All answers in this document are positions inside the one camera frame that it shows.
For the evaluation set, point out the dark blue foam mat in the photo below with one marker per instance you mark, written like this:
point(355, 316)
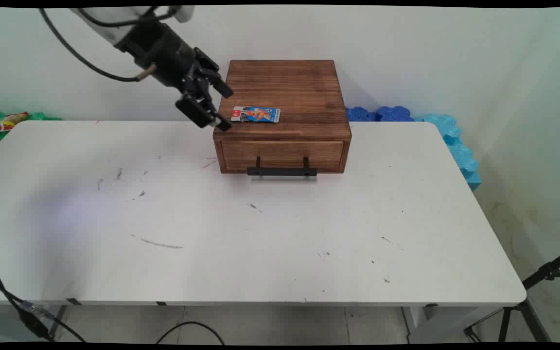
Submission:
point(382, 114)

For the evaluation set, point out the brown wooden drawer box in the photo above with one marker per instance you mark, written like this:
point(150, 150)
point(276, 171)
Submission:
point(285, 82)

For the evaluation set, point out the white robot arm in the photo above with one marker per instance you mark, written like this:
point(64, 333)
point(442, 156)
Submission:
point(110, 26)

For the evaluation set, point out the white table leg frame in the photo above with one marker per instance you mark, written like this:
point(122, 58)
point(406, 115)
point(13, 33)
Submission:
point(435, 323)

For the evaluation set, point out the light blue foam mat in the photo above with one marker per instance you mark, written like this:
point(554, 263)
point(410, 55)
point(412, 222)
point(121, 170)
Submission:
point(457, 146)

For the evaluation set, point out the blue snack packet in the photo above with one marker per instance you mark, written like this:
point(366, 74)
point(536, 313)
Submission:
point(256, 114)

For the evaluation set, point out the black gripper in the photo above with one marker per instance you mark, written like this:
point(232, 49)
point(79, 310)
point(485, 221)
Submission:
point(166, 56)

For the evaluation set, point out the red yellow snack bag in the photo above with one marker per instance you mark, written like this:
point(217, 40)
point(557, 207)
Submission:
point(8, 121)

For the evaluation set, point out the black tripod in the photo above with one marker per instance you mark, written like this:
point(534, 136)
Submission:
point(542, 274)

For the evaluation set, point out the green foam mat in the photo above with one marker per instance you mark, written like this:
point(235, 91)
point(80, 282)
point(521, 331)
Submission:
point(42, 116)

